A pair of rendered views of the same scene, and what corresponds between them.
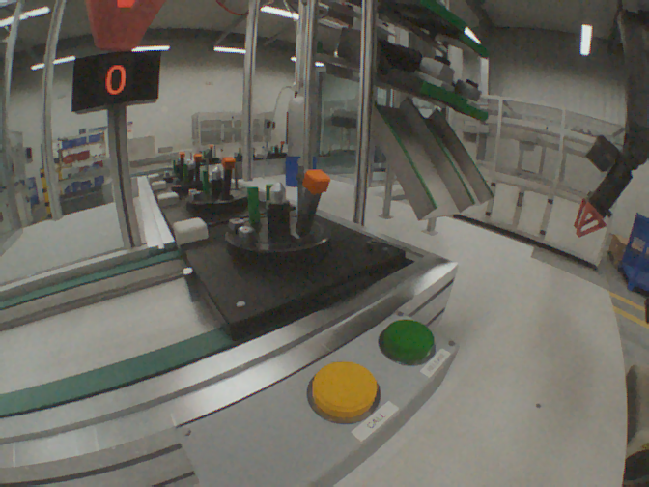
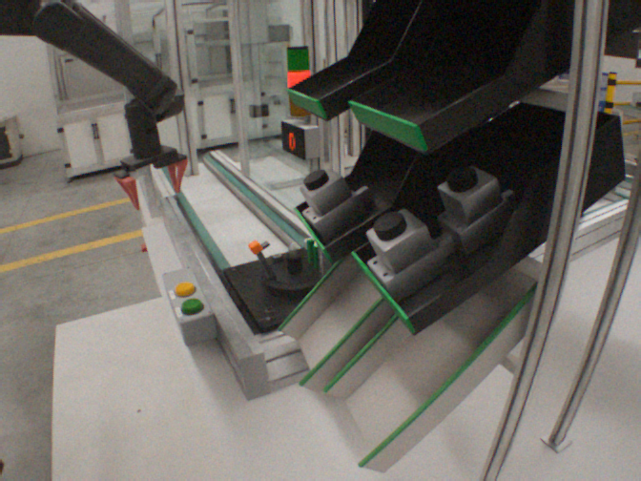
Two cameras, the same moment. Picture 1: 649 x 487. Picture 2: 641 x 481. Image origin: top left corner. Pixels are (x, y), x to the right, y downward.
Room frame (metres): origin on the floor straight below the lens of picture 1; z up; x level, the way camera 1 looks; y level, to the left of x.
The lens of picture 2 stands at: (0.57, -0.67, 1.43)
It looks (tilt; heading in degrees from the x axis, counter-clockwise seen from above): 26 degrees down; 105
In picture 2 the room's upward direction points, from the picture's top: 3 degrees counter-clockwise
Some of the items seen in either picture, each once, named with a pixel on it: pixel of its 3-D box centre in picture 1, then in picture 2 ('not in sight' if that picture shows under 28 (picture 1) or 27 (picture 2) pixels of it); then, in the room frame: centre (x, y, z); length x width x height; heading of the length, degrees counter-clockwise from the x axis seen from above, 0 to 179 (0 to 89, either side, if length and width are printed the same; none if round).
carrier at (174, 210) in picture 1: (216, 184); not in sight; (0.51, 0.23, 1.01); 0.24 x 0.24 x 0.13; 41
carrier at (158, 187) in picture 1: (192, 173); not in sight; (0.70, 0.39, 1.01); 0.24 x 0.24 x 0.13; 41
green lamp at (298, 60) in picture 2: not in sight; (298, 60); (0.28, 0.28, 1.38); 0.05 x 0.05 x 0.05
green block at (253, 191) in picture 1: (253, 204); (311, 251); (0.34, 0.10, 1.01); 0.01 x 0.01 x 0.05; 41
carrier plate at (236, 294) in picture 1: (279, 248); (296, 282); (0.32, 0.06, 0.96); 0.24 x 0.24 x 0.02; 41
